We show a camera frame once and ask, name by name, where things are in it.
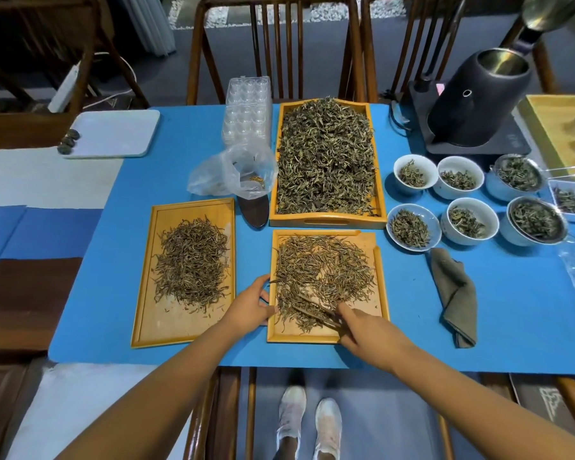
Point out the dark wooden tweezers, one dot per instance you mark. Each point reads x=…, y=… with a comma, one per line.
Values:
x=316, y=313

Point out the white porcelain cup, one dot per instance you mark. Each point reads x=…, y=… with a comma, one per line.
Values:
x=443, y=191
x=453, y=234
x=429, y=184

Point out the black electric kettle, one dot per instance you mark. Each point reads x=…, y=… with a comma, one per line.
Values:
x=474, y=105

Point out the metal mesh strainer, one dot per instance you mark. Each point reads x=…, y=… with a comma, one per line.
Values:
x=564, y=220
x=570, y=171

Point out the person's right white shoe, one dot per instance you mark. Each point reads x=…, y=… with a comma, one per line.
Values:
x=328, y=426

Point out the small square wooden tray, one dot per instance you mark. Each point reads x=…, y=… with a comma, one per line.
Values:
x=287, y=332

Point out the white rectangular tray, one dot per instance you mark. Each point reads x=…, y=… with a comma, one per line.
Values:
x=115, y=134

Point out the big pile of tea leaves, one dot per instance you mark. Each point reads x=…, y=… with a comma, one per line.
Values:
x=326, y=158

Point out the person's white shoe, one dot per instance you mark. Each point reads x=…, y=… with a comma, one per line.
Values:
x=328, y=426
x=291, y=411

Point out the pale yellow wooden tray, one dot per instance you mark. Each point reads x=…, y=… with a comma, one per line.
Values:
x=546, y=119

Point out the person's left thumb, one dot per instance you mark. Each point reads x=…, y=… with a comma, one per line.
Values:
x=268, y=312

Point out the person's left forearm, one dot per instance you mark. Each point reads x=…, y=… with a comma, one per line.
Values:
x=158, y=397

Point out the white and blue table cloth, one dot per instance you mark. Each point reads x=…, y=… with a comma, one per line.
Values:
x=28, y=186

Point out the person's left hand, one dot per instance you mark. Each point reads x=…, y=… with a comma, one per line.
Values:
x=244, y=308

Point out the white power strip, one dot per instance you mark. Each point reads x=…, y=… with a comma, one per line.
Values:
x=64, y=88

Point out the clear plastic bag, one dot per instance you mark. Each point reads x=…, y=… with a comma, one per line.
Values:
x=220, y=172

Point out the spread golden tea leaves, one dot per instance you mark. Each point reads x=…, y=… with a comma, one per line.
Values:
x=316, y=273

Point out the white cup under strainer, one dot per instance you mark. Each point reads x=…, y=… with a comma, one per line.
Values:
x=496, y=189
x=510, y=234

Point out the wooden spindle back chair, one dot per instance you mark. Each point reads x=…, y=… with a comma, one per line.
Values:
x=402, y=43
x=278, y=47

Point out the blue table mat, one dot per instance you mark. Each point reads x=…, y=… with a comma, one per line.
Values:
x=508, y=306

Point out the person's left white shoe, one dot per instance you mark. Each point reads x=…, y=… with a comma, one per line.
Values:
x=291, y=411

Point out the long narrow wooden tray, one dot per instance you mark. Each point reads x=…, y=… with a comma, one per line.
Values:
x=172, y=325

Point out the heap of brown tea leaves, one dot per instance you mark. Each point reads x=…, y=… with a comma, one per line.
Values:
x=191, y=263

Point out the person's right forearm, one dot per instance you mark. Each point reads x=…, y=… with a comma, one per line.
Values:
x=479, y=416

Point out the small portions of tea leaves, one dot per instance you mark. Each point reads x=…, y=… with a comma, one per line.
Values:
x=465, y=220

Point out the person's right thumb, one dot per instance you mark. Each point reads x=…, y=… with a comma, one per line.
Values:
x=349, y=336

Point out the dark wooden chair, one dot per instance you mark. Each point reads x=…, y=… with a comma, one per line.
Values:
x=81, y=66

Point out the person's right hand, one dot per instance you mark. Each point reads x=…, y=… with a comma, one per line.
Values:
x=373, y=340

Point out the dark tea ball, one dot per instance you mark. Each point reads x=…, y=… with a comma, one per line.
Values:
x=65, y=147
x=72, y=134

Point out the grey green cloth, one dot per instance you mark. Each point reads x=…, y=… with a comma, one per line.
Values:
x=455, y=292

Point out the white curtain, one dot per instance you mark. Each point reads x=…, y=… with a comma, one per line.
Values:
x=148, y=23

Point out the blue patterned shallow bowl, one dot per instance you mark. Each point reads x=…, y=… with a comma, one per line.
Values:
x=393, y=234

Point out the dark wooden tea scoop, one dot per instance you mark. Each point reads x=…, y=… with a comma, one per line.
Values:
x=255, y=213

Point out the stack of clear plastic moulds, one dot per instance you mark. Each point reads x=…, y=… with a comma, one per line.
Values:
x=247, y=110

